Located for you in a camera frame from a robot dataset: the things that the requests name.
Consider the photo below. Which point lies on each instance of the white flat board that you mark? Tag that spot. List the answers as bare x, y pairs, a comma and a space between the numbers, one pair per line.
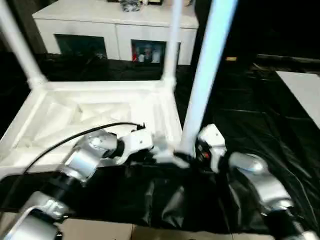
302, 92

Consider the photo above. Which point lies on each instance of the small red white container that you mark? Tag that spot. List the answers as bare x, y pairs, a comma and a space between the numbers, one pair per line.
138, 56

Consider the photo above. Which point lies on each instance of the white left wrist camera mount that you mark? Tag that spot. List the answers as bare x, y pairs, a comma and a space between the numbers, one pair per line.
138, 142

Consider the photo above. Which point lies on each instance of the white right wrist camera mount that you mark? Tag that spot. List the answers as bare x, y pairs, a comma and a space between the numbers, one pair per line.
212, 137

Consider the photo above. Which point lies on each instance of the black object pile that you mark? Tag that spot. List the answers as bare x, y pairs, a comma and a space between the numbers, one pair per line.
130, 6

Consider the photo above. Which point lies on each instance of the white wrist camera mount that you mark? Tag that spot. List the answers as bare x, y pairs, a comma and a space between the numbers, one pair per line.
138, 142
212, 137

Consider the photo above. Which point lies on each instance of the white plastic table leg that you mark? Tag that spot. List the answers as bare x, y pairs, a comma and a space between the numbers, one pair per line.
22, 50
172, 45
207, 75

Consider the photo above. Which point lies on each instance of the grey curtain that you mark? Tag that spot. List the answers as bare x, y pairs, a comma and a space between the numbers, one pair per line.
30, 22

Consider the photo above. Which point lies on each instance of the black mat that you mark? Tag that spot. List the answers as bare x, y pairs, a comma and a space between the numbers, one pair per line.
250, 125

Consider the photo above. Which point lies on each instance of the white plastic table top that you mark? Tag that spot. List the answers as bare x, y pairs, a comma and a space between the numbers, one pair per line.
75, 105

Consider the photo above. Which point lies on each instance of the black cabinet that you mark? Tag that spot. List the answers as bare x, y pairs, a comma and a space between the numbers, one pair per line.
275, 27

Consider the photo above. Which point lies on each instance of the small tan label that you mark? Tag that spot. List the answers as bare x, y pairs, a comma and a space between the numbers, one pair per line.
231, 58

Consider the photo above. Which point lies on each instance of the white cabinet with glass doors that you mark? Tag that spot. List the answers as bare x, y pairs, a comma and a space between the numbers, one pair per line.
100, 22

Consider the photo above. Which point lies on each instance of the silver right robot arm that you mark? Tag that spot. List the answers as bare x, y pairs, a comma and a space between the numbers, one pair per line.
265, 180

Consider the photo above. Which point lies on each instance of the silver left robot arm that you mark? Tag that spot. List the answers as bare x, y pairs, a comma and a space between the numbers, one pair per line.
82, 155

